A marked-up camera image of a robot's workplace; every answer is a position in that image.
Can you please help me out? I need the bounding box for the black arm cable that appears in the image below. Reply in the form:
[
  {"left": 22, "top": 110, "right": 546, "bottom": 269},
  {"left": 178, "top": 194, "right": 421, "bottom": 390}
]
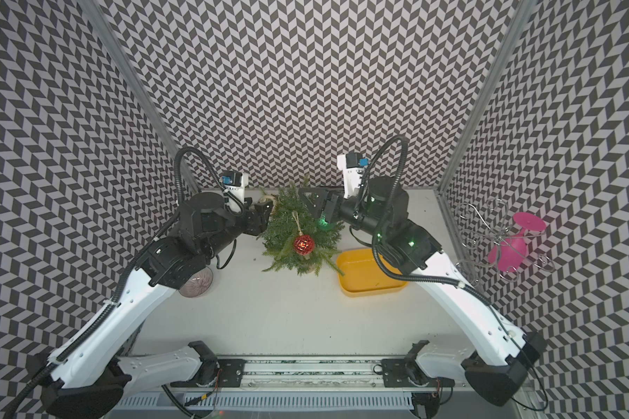
[
  {"left": 2, "top": 146, "right": 245, "bottom": 419},
  {"left": 353, "top": 134, "right": 549, "bottom": 412}
]

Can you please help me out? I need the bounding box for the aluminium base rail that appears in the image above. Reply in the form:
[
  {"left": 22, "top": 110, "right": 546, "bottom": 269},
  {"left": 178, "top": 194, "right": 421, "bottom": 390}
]
[{"left": 130, "top": 355, "right": 483, "bottom": 394}]

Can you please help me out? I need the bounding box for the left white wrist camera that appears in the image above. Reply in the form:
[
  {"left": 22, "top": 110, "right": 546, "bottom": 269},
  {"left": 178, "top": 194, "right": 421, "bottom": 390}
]
[{"left": 220, "top": 170, "right": 249, "bottom": 213}]

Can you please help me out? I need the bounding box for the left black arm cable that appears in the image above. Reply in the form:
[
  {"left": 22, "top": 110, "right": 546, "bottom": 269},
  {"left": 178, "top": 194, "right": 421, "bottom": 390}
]
[{"left": 2, "top": 146, "right": 245, "bottom": 419}]

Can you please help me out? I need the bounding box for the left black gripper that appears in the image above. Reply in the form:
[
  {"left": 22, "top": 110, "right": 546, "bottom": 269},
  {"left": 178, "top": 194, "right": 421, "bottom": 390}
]
[{"left": 202, "top": 197, "right": 273, "bottom": 261}]

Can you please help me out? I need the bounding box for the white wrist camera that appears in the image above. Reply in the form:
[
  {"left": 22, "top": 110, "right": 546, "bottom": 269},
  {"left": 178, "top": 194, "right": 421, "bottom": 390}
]
[
  {"left": 337, "top": 152, "right": 369, "bottom": 199},
  {"left": 220, "top": 170, "right": 249, "bottom": 213}
]

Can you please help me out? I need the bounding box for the clear glass cup left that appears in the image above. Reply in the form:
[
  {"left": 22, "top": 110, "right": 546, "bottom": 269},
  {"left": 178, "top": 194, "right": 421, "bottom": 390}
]
[{"left": 179, "top": 267, "right": 214, "bottom": 299}]

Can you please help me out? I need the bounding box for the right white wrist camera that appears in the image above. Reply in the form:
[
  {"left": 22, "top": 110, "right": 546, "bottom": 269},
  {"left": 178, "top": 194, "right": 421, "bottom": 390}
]
[{"left": 337, "top": 152, "right": 369, "bottom": 199}]

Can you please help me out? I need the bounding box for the small green christmas tree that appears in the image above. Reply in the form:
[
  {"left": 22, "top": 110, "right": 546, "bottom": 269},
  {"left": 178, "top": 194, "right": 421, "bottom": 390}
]
[{"left": 260, "top": 183, "right": 344, "bottom": 275}]

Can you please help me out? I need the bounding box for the pink wine glass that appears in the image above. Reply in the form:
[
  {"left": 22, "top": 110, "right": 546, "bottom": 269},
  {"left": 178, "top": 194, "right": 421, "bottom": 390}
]
[{"left": 487, "top": 212, "right": 547, "bottom": 274}]

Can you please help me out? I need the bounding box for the green glitter ball ornament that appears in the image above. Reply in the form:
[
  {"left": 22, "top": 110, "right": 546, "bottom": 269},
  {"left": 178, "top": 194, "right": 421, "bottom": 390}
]
[{"left": 317, "top": 216, "right": 335, "bottom": 231}]

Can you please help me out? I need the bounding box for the yellow plastic tray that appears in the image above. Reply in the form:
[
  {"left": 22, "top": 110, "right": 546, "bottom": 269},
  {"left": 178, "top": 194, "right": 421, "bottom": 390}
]
[{"left": 336, "top": 248, "right": 407, "bottom": 297}]

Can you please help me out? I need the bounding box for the silver wire rack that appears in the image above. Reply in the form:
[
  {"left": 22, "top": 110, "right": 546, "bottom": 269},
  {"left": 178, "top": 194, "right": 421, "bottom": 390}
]
[{"left": 454, "top": 198, "right": 556, "bottom": 282}]

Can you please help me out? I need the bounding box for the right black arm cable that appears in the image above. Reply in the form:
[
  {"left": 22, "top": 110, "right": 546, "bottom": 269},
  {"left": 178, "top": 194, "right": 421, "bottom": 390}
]
[{"left": 353, "top": 134, "right": 549, "bottom": 412}]

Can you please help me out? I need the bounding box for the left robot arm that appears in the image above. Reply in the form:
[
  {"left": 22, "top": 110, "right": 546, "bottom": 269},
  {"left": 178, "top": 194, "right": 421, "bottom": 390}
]
[{"left": 27, "top": 192, "right": 274, "bottom": 418}]

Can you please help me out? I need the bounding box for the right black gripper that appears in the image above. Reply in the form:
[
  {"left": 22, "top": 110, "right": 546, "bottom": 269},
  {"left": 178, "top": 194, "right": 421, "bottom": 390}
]
[{"left": 299, "top": 184, "right": 389, "bottom": 239}]

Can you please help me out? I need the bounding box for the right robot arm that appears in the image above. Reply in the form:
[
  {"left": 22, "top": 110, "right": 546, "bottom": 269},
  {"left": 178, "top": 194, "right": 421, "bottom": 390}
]
[{"left": 298, "top": 176, "right": 547, "bottom": 407}]

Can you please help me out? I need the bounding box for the red faceted ball ornament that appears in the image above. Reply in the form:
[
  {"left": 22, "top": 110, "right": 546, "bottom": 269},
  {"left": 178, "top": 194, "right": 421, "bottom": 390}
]
[{"left": 292, "top": 211, "right": 316, "bottom": 258}]

